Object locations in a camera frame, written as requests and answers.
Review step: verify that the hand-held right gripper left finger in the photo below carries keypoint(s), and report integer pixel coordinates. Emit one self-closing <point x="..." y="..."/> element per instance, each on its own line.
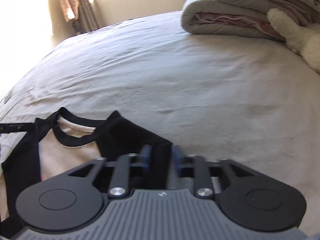
<point x="145" y="156"/>

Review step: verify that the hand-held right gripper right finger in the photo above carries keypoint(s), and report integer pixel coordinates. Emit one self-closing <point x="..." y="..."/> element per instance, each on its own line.
<point x="177" y="160"/>

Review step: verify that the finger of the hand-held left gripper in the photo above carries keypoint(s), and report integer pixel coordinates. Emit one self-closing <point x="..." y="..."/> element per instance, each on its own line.
<point x="17" y="127"/>

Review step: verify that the beige shirt with black sleeves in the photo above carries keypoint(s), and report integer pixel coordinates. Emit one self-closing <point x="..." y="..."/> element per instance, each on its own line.
<point x="75" y="152"/>

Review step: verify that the bed with grey sheet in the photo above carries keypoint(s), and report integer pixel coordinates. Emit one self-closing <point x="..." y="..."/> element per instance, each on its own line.
<point x="187" y="80"/>

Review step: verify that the pink hanging towel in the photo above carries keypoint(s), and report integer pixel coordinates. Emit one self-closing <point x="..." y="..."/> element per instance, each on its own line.
<point x="68" y="3"/>

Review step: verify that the grey patterned curtain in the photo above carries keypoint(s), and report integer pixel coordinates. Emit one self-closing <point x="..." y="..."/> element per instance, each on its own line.
<point x="86" y="7"/>

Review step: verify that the white plush dog toy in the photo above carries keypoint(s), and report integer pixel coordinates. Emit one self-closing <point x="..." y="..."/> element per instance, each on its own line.
<point x="300" y="37"/>

